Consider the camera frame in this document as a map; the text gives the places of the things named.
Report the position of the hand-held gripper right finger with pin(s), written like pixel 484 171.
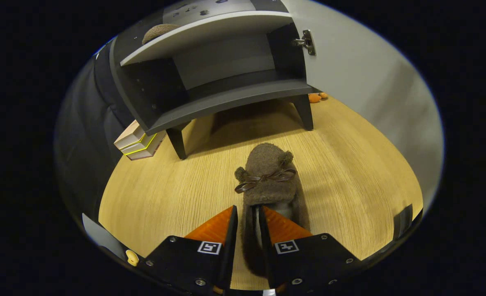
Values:
pixel 267 263

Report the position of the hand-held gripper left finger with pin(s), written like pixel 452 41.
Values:
pixel 228 255

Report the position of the brown fuzzy shoe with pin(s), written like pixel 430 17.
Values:
pixel 267 164
pixel 158 31

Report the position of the dark grey shoe cabinet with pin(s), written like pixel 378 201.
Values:
pixel 226 98

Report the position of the white cabinet shelf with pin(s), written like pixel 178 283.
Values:
pixel 210 33

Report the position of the metal door hinge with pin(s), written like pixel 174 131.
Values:
pixel 307 41

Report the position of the pale thick book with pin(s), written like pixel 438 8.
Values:
pixel 152 151

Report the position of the yellow edged book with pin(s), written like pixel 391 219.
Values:
pixel 142 144

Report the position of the penguin plush toy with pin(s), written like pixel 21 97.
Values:
pixel 314 98

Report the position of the black backdrop cloth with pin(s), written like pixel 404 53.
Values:
pixel 82 144

